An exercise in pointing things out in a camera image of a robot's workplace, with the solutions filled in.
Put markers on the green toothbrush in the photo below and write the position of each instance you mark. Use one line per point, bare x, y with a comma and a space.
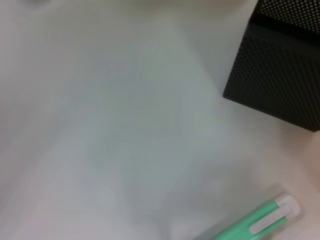
260, 217

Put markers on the black mesh pen holder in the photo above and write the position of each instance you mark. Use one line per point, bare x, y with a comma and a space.
280, 75

